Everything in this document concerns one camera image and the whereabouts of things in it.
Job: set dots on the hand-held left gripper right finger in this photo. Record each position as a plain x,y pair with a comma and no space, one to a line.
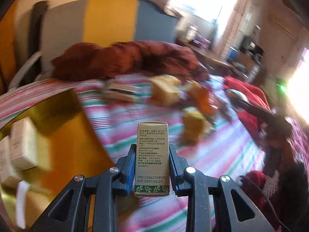
173,171

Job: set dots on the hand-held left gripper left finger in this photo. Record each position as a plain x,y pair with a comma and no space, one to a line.
130,171

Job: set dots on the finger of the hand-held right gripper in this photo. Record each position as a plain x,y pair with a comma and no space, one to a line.
258,111

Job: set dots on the beige carton with green band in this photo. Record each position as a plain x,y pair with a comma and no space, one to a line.
152,149

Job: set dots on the yellow storage box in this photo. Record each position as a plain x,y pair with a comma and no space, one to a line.
72,137

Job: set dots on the red fleece garment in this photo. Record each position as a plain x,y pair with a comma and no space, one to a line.
251,91

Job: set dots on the yellow bread piece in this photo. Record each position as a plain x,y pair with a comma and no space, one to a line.
166,89
195,125

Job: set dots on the striped bed sheet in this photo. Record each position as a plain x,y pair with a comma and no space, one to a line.
224,149

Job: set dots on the orange snack packet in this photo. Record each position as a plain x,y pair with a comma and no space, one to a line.
202,96

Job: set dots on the dark patterned cloth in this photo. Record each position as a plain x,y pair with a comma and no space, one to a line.
284,178

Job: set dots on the blue pot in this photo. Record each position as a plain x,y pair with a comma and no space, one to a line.
233,53

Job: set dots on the wooden desk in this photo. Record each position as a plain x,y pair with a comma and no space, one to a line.
212,58

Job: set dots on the tan flat box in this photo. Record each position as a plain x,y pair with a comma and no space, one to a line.
120,91

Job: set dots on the pink patterned curtain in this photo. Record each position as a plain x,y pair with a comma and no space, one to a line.
231,17

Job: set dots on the white carton box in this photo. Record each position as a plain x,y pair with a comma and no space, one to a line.
4,159
23,145

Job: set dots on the white paper strip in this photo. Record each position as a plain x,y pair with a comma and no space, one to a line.
22,198

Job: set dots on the brown-red jacket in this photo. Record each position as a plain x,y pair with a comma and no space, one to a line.
125,58

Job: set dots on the white curved bar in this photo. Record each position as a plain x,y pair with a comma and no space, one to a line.
25,69

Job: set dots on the grey yellow blue sofa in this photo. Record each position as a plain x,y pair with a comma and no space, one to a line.
106,21

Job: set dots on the dark grey panel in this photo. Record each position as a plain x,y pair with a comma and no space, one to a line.
36,36

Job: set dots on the orange wooden cabinet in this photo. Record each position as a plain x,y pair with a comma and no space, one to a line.
6,53

